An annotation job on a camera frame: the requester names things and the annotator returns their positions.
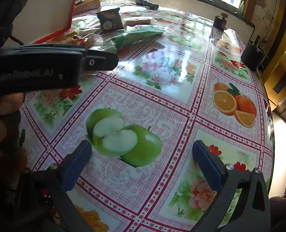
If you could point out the white wafer packet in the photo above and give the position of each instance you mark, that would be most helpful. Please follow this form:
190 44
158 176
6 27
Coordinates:
140 20

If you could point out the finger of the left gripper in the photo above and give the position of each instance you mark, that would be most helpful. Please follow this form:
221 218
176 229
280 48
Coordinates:
96 60

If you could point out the fried twist clear packet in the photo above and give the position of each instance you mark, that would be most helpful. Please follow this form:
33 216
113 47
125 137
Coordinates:
74 38

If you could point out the yellow cardboard tray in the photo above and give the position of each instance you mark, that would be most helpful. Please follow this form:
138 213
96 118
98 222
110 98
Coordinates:
85 5

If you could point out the green bottle on windowsill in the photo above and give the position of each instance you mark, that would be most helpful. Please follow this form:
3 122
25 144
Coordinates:
241 8

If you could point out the black mooncake packet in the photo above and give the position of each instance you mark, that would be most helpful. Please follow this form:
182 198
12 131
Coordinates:
110 20

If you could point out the green long snack packet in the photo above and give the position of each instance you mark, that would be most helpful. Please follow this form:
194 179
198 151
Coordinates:
134 35

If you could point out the black flashlight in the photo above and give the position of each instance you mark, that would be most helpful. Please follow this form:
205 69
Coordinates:
147 3

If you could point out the dark bottle with cork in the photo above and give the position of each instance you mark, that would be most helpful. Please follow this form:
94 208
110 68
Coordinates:
220 21

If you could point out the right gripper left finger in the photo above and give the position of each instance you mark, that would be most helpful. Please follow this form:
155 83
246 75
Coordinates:
73 165

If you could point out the red snack tray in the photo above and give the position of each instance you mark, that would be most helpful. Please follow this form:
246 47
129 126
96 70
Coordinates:
30 20

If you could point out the floral fruit tablecloth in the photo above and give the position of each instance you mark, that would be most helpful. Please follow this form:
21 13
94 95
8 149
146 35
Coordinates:
172 89

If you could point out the person left hand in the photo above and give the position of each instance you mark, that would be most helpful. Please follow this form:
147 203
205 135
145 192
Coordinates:
9 120

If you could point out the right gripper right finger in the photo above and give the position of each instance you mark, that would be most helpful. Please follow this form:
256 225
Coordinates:
210 165

